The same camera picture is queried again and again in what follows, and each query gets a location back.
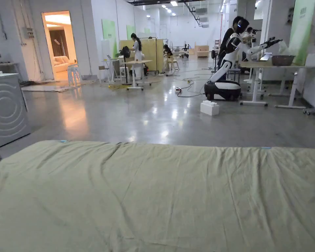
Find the white desk with laptop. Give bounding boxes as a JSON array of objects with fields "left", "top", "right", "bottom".
[{"left": 101, "top": 54, "right": 124, "bottom": 86}]

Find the small wooden-top white table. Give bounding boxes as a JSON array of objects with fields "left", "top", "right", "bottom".
[{"left": 122, "top": 59, "right": 153, "bottom": 91}]

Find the white sofa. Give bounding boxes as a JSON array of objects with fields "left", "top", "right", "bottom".
[{"left": 53, "top": 56, "right": 70, "bottom": 73}]

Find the black standing fan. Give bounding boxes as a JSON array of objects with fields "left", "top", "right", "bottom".
[{"left": 119, "top": 46, "right": 133, "bottom": 86}]

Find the bed with pale green sheet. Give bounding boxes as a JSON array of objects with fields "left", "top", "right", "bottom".
[{"left": 0, "top": 140, "right": 315, "bottom": 252}]

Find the white stool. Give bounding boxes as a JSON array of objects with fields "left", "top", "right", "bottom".
[{"left": 67, "top": 64, "right": 82, "bottom": 87}]

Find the wooden chair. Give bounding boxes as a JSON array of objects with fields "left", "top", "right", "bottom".
[{"left": 167, "top": 55, "right": 180, "bottom": 71}]

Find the long white-legged table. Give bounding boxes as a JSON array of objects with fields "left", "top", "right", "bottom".
[{"left": 240, "top": 52, "right": 315, "bottom": 109}]

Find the white and black humanoid robot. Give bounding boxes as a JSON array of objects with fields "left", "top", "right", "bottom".
[{"left": 204, "top": 16, "right": 284, "bottom": 101}]

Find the white foam block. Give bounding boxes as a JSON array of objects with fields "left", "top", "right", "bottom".
[{"left": 200, "top": 100, "right": 220, "bottom": 116}]

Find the white washing machine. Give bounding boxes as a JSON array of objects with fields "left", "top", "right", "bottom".
[{"left": 0, "top": 73, "right": 32, "bottom": 150}]

